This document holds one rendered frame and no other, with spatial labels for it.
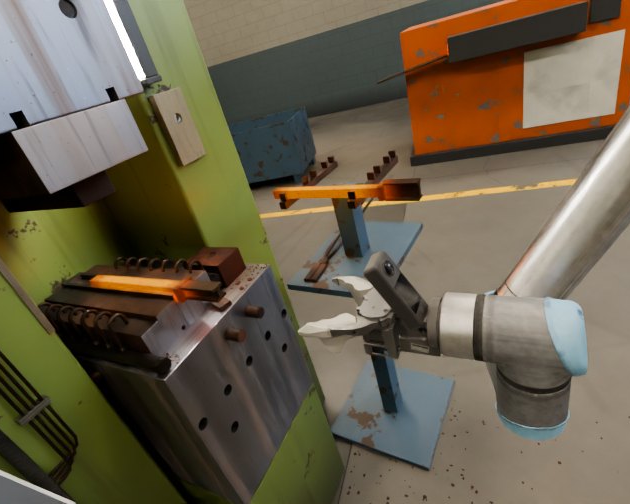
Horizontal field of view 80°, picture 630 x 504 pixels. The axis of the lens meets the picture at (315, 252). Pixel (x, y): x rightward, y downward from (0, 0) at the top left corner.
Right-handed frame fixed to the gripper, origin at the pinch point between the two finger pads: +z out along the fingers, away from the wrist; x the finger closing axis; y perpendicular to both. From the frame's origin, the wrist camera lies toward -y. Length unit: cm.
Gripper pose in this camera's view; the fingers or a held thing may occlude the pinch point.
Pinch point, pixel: (316, 300)
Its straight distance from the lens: 63.0
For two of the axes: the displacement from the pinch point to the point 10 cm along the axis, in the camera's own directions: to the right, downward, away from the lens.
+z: -8.7, -0.1, 4.9
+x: 4.2, -5.3, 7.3
